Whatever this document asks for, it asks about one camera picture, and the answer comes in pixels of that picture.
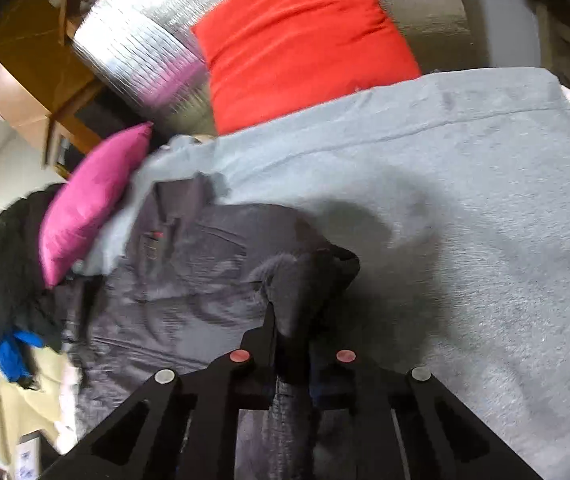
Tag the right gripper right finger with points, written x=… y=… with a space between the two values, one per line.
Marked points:
x=379 y=424

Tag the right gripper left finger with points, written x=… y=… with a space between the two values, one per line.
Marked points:
x=180 y=426

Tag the dark quilted zip jacket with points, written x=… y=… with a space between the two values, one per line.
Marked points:
x=194 y=277

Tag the beige leather sofa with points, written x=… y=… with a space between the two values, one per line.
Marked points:
x=25 y=410

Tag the blue jacket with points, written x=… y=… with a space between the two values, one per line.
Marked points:
x=13 y=360

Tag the black puffer jacket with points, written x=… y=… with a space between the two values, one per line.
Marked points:
x=26 y=304

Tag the grey blanket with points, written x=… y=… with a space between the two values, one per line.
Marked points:
x=454 y=191

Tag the magenta pillow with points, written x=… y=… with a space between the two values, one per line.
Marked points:
x=83 y=205

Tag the wooden cabinet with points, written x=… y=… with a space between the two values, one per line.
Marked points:
x=47 y=94

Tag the silver foil insulation mat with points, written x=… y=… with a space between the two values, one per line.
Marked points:
x=146 y=51

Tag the red cushion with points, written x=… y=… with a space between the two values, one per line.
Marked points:
x=269 y=58

